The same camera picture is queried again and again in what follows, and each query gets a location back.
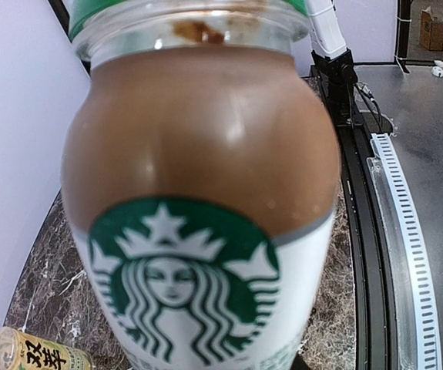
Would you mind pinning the Starbucks coffee glass bottle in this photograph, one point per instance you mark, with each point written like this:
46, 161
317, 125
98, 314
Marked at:
199, 179

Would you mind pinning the green tea plastic bottle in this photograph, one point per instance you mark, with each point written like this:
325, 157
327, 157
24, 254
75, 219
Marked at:
19, 350

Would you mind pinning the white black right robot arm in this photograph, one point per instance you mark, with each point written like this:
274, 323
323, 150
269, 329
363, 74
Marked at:
333, 60

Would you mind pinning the cardboard box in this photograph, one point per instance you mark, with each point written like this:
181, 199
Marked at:
431, 32

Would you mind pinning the black front frame rail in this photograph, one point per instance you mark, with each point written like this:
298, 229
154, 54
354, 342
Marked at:
353, 322

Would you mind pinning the grey slotted cable duct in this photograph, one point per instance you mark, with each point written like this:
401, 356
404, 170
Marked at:
416, 313

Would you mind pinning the black left corner frame post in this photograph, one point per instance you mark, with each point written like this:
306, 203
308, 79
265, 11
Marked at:
61, 13

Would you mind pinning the black corner frame post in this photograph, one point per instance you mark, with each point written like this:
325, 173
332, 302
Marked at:
403, 24
61, 13

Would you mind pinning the black right corner frame post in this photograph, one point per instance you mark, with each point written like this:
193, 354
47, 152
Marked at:
403, 24

